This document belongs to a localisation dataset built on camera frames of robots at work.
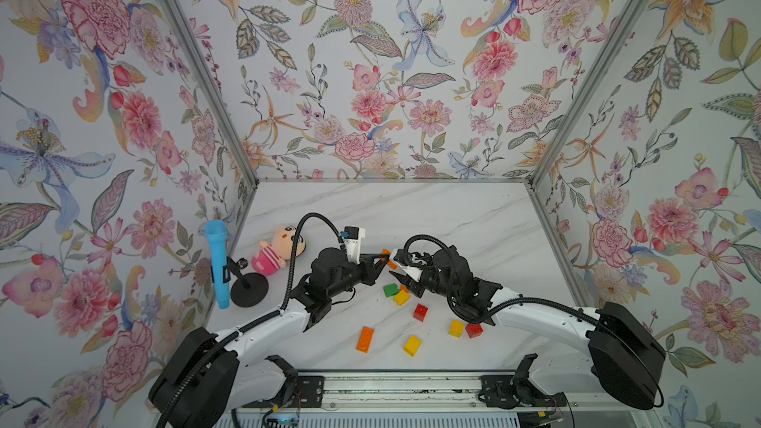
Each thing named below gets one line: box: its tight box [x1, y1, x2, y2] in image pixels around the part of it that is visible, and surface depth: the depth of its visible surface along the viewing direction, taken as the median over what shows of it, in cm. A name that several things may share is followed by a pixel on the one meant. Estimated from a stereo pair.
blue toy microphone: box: [205, 219, 231, 310], surface depth 75 cm
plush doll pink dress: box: [250, 224, 307, 277], surface depth 95 cm
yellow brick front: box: [403, 334, 423, 358], surface depth 83 cm
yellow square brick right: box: [448, 319, 465, 338], surface depth 84 cm
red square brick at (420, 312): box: [413, 303, 430, 322], surface depth 86 cm
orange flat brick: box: [355, 325, 375, 354], surface depth 84 cm
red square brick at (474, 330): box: [465, 323, 484, 339], surface depth 84 cm
